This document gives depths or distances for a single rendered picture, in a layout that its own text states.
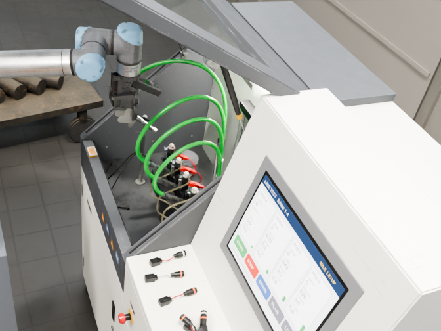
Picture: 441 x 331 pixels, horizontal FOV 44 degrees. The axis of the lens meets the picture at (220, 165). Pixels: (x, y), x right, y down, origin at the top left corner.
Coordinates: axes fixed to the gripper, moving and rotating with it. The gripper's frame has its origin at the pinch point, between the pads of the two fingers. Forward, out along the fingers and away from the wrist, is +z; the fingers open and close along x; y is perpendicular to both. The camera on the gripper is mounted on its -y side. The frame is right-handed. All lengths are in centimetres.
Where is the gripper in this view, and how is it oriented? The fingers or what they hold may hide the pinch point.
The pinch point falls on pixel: (131, 123)
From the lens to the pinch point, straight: 184.3
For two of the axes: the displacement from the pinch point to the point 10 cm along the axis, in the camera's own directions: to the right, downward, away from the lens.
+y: -9.1, 1.4, -3.9
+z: -1.5, 7.7, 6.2
